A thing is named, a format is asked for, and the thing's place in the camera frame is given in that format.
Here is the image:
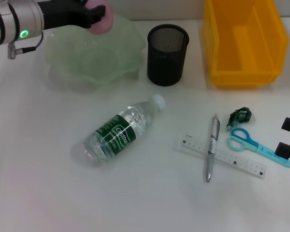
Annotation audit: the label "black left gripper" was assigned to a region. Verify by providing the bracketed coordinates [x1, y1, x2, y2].
[39, 0, 106, 31]

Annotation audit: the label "pink toy peach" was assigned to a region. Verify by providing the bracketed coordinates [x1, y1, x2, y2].
[87, 0, 114, 34]

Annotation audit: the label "blue scissors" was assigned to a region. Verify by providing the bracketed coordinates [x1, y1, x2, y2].
[227, 127, 290, 168]

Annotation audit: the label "dark green binder clip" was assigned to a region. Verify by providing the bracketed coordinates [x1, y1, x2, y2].
[226, 107, 254, 132]

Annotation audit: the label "transparent plastic ruler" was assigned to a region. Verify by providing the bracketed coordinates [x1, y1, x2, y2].
[176, 135, 267, 179]

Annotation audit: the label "silver ballpoint pen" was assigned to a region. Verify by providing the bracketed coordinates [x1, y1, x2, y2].
[205, 113, 221, 183]

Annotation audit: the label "clear water bottle green label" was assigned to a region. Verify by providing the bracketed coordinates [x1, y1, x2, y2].
[83, 94, 166, 165]

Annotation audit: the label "green glass fruit plate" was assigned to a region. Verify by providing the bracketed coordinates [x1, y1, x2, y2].
[45, 12, 147, 87]

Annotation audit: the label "black mesh pen holder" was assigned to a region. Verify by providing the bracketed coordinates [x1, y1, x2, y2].
[146, 23, 189, 87]

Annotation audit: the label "yellow plastic bin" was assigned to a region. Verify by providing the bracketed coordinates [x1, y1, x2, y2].
[202, 0, 290, 88]

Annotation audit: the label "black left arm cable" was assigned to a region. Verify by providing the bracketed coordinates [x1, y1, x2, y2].
[7, 32, 44, 60]

